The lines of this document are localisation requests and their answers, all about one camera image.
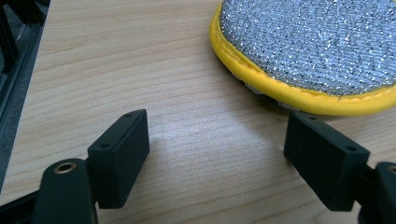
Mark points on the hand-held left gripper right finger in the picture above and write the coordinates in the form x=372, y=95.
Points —
x=323, y=161

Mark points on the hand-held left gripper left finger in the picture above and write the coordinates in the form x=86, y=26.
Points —
x=116, y=161

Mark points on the round silver yellow-rimmed scouring pad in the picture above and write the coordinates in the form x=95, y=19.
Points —
x=311, y=49

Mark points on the black metal frame rail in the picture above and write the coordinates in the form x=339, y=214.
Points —
x=15, y=77

